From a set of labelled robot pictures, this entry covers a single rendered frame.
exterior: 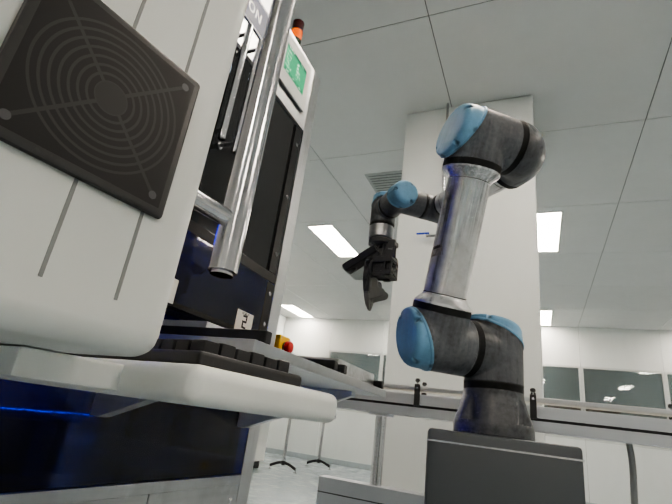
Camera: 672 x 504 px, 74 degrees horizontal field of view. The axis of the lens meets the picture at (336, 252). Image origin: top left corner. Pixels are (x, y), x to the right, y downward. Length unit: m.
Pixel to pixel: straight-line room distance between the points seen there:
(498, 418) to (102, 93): 0.81
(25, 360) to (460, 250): 0.72
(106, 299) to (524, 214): 2.73
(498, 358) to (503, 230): 1.97
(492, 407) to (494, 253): 1.95
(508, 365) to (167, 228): 0.75
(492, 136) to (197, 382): 0.74
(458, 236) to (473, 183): 0.11
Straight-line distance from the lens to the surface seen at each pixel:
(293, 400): 0.43
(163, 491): 1.23
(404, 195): 1.25
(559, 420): 2.00
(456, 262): 0.89
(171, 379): 0.37
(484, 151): 0.92
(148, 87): 0.35
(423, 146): 3.28
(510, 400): 0.95
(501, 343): 0.95
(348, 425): 9.79
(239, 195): 0.40
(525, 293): 2.73
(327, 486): 2.20
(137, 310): 0.32
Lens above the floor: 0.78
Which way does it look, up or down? 21 degrees up
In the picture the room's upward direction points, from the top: 8 degrees clockwise
